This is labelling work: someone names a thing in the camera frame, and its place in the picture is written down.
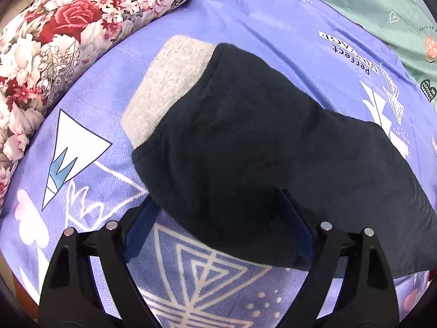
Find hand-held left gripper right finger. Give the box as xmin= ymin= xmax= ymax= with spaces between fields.
xmin=278 ymin=189 xmax=400 ymax=328

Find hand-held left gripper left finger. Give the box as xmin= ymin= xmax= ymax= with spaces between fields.
xmin=37 ymin=195 xmax=162 ymax=328

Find dark navy pants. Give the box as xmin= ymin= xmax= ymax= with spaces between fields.
xmin=120 ymin=35 xmax=437 ymax=279

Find purple printed bed sheet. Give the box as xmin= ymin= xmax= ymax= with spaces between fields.
xmin=0 ymin=0 xmax=437 ymax=328

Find floral red white pillow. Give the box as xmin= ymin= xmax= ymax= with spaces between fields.
xmin=0 ymin=0 xmax=226 ymax=210

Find green printed blanket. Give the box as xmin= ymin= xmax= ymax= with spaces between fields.
xmin=283 ymin=0 xmax=437 ymax=102

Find brown wooden bed frame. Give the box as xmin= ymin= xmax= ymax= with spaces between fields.
xmin=10 ymin=273 xmax=40 ymax=307

